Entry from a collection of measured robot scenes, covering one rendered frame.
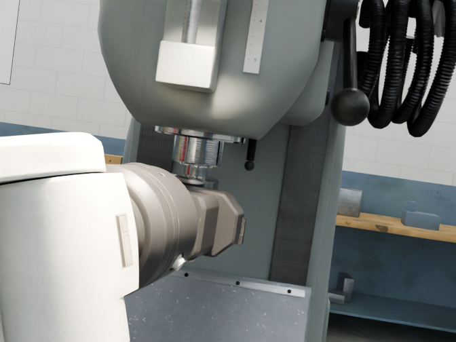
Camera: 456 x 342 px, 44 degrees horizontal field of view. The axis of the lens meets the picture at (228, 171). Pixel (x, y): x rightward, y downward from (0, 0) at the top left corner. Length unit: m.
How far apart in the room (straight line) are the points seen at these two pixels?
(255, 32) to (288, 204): 0.49
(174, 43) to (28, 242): 0.19
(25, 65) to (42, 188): 4.97
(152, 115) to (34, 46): 4.79
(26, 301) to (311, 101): 0.42
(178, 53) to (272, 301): 0.58
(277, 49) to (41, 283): 0.26
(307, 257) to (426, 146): 4.01
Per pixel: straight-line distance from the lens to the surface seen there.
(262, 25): 0.45
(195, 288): 0.92
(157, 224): 0.35
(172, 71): 0.41
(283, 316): 0.91
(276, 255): 0.91
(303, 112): 0.63
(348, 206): 4.24
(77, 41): 5.11
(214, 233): 0.47
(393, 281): 4.94
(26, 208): 0.30
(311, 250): 0.91
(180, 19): 0.42
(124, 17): 0.47
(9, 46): 5.34
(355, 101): 0.44
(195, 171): 0.52
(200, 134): 0.49
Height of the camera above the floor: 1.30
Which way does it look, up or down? 3 degrees down
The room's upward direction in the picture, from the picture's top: 8 degrees clockwise
